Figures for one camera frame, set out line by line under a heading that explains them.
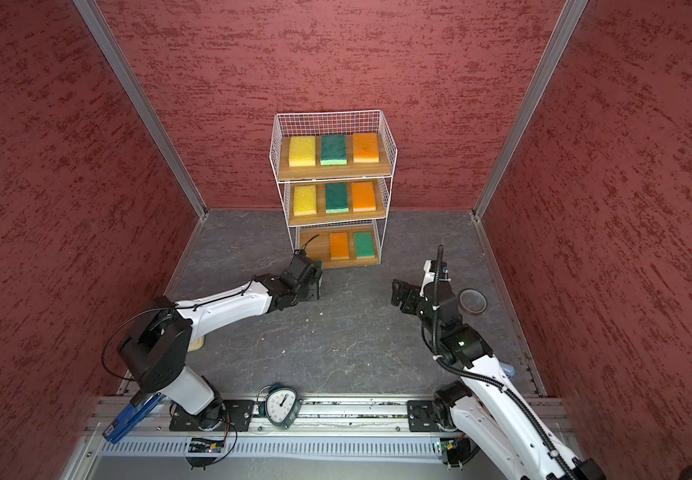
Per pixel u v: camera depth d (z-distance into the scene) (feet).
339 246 3.51
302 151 2.53
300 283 2.28
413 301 2.24
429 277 2.24
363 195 2.94
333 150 2.51
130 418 2.36
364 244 3.56
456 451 2.29
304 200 2.89
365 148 2.54
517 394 1.53
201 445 2.39
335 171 2.43
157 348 1.47
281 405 2.38
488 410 1.61
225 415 2.41
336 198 2.94
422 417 2.41
